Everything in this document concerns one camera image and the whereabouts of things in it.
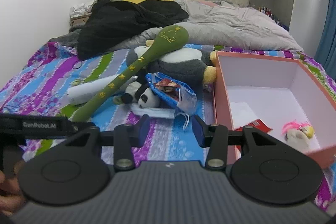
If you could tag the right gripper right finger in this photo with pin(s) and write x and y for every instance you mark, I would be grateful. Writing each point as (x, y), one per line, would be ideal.
(259, 166)

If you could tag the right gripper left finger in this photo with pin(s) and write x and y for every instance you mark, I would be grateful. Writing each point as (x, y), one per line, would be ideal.
(81, 167)

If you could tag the red foil tea packet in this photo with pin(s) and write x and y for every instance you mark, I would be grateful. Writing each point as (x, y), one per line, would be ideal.
(260, 125)

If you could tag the pink haired small doll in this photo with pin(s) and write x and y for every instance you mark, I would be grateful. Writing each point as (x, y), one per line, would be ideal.
(298, 135)

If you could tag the small panda plush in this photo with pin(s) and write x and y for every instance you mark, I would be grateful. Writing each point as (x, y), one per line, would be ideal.
(142, 94)

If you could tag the blue plastic snack bag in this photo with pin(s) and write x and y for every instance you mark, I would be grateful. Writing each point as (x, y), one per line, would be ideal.
(174, 93)

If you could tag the light blue face mask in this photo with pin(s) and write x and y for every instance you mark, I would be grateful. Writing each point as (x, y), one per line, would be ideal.
(156, 112)

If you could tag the person left hand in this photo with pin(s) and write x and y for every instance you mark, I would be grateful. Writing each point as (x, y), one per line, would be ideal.
(13, 199)

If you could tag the colourful striped bed sheet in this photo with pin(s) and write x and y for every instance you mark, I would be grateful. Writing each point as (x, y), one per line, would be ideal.
(40, 89)

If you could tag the white cylindrical bottle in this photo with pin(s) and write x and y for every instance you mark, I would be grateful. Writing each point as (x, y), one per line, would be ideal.
(82, 93)

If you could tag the pink cardboard box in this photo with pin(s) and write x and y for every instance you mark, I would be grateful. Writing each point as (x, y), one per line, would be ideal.
(278, 90)

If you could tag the grey white penguin plush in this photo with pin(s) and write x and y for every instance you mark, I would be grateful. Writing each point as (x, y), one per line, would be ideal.
(189, 65)

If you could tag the cardboard box bedside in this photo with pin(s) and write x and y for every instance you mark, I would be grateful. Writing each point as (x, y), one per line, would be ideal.
(80, 19)

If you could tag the blue curtain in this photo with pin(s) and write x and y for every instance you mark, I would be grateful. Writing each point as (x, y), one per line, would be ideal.
(326, 54)

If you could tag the black jacket on bed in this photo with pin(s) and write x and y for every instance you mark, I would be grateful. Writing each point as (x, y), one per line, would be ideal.
(113, 22)

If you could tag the grey duvet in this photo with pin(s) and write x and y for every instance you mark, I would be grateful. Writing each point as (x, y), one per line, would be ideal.
(231, 26)

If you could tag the green plush massage hammer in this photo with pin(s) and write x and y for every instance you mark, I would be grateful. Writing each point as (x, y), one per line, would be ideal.
(170, 38)

